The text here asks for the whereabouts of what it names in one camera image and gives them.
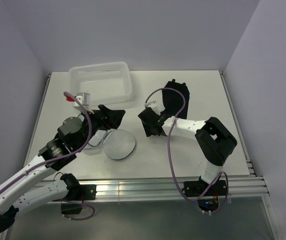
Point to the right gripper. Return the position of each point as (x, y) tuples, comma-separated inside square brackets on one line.
[(147, 129)]

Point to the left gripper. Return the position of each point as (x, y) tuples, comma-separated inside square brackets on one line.
[(108, 118)]

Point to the white mesh laundry bag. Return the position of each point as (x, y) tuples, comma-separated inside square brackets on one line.
[(117, 144)]

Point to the black bra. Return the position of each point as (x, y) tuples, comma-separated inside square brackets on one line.
[(175, 98)]

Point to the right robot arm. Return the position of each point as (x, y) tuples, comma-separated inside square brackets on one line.
[(214, 139)]

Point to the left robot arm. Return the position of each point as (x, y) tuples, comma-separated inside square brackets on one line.
[(16, 194)]

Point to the white plastic basket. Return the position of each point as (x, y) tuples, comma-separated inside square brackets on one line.
[(106, 83)]

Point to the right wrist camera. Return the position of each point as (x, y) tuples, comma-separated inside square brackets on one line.
[(153, 105)]

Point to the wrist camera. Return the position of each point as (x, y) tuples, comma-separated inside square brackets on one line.
[(153, 105), (80, 101)]

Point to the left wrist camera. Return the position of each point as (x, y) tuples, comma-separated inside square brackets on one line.
[(80, 101)]

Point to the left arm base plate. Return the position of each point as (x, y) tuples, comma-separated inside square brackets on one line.
[(83, 192)]

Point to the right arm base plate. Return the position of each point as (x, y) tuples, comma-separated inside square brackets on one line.
[(197, 187)]

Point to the aluminium rail frame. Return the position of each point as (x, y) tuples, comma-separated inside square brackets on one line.
[(137, 199)]

